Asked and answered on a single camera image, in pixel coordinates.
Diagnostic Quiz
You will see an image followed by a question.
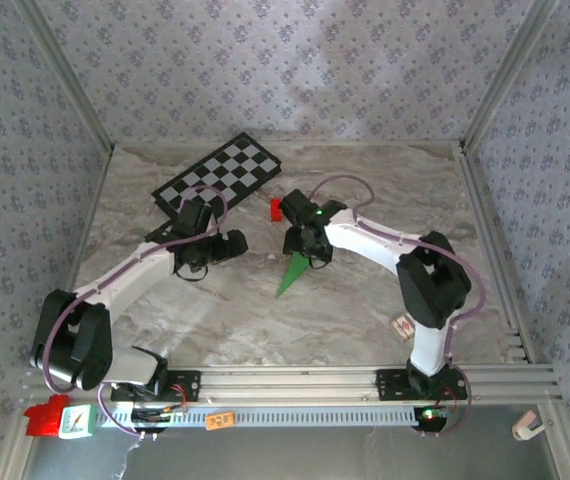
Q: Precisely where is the green cloth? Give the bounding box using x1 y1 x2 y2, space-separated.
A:
274 251 312 300

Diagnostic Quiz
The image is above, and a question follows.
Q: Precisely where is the white plastic hook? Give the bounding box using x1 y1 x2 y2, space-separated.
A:
511 409 547 441

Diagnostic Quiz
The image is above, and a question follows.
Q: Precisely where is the black and white chessboard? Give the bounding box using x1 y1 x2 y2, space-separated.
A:
150 131 284 222

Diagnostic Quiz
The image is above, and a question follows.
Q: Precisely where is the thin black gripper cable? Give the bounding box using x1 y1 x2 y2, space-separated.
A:
308 247 335 271
173 259 210 283

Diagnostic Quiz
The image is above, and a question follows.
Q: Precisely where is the red object with label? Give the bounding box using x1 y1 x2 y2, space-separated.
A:
23 393 72 437

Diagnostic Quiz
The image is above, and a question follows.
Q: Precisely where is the black controller board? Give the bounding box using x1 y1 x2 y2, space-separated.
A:
412 405 455 434
129 407 189 432

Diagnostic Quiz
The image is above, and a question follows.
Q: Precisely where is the aluminium frame post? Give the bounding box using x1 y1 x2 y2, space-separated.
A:
14 0 116 156
459 0 562 154

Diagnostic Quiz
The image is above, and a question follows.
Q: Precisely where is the grey slotted cable tray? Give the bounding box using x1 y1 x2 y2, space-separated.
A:
95 405 424 429

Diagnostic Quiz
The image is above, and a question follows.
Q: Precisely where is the long aluminium mounting rail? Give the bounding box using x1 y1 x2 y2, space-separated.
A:
19 364 564 407

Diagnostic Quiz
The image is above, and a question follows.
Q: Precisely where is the small red-printed card box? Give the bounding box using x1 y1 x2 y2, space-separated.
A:
388 310 418 345

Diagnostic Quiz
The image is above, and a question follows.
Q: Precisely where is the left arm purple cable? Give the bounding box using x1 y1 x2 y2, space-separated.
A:
39 184 230 441

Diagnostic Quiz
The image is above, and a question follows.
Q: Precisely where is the thin black left gripper cable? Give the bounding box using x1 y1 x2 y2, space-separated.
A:
173 259 210 283

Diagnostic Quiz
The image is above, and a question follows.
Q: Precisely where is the thin black right gripper cable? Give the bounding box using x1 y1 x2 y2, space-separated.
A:
308 247 335 271

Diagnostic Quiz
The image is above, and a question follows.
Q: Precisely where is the aluminium side rail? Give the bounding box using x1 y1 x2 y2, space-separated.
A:
64 147 115 301
457 142 539 366

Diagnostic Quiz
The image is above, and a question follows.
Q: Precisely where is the orange tag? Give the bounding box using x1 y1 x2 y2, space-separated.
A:
204 410 237 432

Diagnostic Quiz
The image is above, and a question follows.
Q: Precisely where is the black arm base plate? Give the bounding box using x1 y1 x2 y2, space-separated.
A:
110 368 202 403
375 368 469 401

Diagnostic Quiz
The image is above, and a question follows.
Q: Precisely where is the aluminium back rail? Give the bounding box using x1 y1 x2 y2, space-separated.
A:
112 139 464 150

